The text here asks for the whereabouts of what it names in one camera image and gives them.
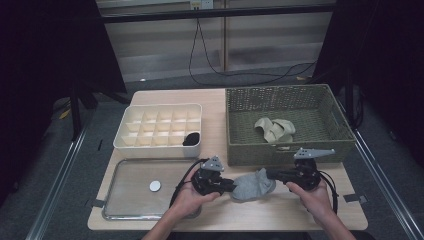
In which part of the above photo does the white wall socket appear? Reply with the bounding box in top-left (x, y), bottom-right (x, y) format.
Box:
top-left (189, 0), bottom-right (214, 10)

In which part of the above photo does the green woven basket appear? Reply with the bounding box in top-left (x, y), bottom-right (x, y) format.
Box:
top-left (225, 83), bottom-right (357, 167)

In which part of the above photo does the metal floor rail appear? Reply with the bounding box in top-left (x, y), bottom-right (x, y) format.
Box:
top-left (24, 106), bottom-right (98, 240)
top-left (334, 96), bottom-right (424, 240)

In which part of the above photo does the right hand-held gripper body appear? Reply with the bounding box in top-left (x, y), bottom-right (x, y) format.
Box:
top-left (293, 147), bottom-right (336, 192)

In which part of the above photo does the clear box lid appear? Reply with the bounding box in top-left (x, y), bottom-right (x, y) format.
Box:
top-left (101, 157), bottom-right (204, 222)

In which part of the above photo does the beige sock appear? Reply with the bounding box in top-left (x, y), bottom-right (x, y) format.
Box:
top-left (271, 118), bottom-right (297, 143)
top-left (253, 116), bottom-right (279, 144)

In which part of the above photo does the black horizontal bar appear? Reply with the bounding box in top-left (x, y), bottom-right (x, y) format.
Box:
top-left (99, 3), bottom-right (338, 24)

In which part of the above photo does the person's left hand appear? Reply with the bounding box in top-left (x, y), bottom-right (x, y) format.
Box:
top-left (169, 178), bottom-right (222, 221)

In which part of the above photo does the grey sock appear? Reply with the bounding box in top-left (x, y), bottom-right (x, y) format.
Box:
top-left (232, 174), bottom-right (277, 202)
top-left (254, 167), bottom-right (273, 188)

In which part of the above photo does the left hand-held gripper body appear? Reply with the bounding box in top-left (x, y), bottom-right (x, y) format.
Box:
top-left (190, 155), bottom-right (234, 197)

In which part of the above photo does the person's right hand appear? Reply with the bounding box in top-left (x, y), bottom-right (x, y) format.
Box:
top-left (286, 179), bottom-right (336, 228)

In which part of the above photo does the black wall cable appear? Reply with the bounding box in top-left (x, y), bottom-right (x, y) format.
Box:
top-left (188, 18), bottom-right (317, 87)

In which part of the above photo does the white divided storage box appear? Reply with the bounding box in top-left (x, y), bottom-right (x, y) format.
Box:
top-left (112, 102), bottom-right (203, 159)

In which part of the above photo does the black curtain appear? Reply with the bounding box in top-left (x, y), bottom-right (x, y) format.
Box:
top-left (0, 0), bottom-right (128, 208)
top-left (311, 0), bottom-right (424, 168)

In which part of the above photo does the right hand-held gripper cable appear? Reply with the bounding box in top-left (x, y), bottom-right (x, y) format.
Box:
top-left (319, 171), bottom-right (339, 214)

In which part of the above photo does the grey tape piece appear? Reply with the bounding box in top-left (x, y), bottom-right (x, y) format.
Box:
top-left (85, 198), bottom-right (108, 209)
top-left (343, 193), bottom-right (368, 204)

